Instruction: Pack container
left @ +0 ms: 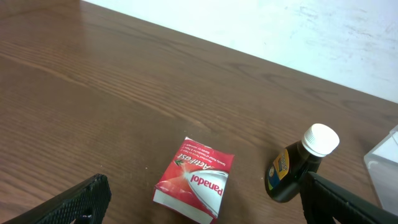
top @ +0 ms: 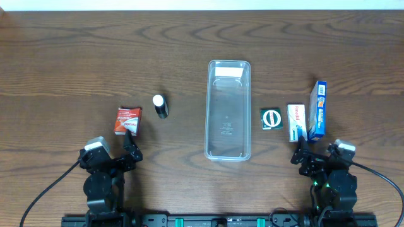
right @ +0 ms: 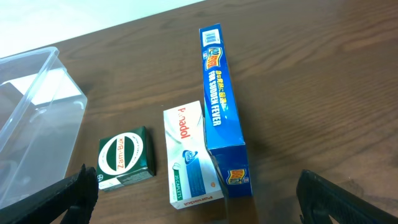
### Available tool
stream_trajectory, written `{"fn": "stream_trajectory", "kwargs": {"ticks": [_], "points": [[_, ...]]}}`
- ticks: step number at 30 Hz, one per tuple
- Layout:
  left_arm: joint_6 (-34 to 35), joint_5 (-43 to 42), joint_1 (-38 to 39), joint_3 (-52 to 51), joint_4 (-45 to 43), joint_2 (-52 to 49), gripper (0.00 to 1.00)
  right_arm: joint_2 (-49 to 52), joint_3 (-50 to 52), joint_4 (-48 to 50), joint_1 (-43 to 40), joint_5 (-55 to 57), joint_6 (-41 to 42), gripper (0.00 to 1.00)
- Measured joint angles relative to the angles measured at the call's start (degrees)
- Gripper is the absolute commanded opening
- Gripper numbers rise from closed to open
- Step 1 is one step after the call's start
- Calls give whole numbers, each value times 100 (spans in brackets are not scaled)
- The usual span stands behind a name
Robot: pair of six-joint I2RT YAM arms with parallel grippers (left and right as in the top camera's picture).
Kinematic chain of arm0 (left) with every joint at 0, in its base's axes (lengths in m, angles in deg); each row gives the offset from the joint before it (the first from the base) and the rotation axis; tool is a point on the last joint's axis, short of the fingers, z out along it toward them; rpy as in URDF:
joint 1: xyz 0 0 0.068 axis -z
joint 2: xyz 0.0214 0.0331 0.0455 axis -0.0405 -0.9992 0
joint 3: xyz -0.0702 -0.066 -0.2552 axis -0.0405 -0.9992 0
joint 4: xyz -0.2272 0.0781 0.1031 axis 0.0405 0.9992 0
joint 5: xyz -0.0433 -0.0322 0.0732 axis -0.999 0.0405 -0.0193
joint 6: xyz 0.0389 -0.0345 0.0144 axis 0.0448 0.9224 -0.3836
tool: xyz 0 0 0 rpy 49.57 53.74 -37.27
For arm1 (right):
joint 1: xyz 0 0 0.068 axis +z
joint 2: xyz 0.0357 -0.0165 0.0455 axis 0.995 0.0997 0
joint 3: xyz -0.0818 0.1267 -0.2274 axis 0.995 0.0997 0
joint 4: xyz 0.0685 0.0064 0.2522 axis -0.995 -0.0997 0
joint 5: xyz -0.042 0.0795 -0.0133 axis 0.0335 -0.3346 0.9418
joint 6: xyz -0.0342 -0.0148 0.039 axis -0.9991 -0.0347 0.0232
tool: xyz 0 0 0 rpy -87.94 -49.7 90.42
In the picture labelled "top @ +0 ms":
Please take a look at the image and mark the red Panadol box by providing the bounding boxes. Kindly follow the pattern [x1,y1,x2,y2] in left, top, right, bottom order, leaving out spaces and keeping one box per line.
[114,108,142,136]

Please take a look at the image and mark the white Panadol box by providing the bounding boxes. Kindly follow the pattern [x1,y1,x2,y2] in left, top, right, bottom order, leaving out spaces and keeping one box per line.
[287,104,307,142]

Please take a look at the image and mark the green square box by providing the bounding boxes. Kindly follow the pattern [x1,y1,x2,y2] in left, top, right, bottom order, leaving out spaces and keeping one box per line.
[260,108,283,131]

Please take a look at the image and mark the blue tall box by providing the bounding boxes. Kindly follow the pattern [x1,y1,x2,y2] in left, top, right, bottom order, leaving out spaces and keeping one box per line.
[308,81,327,143]

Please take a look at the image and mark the black bottle white cap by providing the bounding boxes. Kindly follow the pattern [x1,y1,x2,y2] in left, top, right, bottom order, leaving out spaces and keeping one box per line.
[152,94,169,119]

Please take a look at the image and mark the clear plastic container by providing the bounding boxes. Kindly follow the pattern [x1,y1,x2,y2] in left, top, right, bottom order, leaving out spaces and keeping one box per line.
[205,60,251,162]

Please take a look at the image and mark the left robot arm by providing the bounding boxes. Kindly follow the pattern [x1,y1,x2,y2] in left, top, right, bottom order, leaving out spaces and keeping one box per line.
[78,130,143,226]

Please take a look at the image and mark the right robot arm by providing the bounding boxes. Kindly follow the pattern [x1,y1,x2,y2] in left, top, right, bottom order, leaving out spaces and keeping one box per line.
[290,136,357,226]

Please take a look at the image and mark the black mounting rail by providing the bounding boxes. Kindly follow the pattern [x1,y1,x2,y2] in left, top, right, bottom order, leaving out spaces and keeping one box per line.
[61,213,378,227]

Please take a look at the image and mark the left black cable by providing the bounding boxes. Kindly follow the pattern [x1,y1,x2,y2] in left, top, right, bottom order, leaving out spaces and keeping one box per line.
[19,160,81,227]

